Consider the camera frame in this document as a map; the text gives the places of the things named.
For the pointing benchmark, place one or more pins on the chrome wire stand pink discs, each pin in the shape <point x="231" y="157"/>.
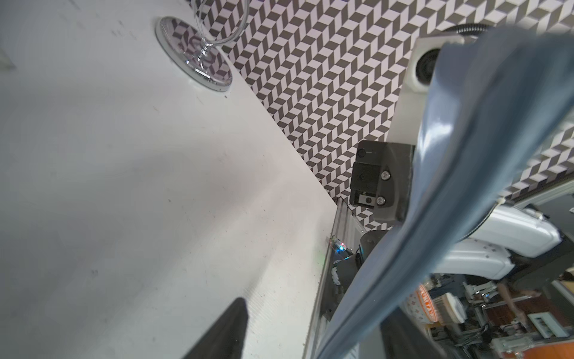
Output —
<point x="194" y="53"/>

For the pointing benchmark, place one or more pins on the small grey blue pouch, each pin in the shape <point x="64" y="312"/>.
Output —
<point x="491" y="103"/>

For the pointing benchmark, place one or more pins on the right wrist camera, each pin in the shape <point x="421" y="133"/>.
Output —
<point x="413" y="95"/>

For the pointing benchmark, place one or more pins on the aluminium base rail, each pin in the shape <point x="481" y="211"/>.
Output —
<point x="343" y="243"/>

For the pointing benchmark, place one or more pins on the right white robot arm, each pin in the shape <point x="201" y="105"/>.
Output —
<point x="519" y="245"/>

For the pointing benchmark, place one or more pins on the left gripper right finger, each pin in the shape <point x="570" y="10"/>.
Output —
<point x="403" y="339"/>

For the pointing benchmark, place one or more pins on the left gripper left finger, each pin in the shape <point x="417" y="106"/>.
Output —
<point x="225" y="339"/>

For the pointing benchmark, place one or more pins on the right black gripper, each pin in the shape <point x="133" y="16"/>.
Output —
<point x="381" y="180"/>

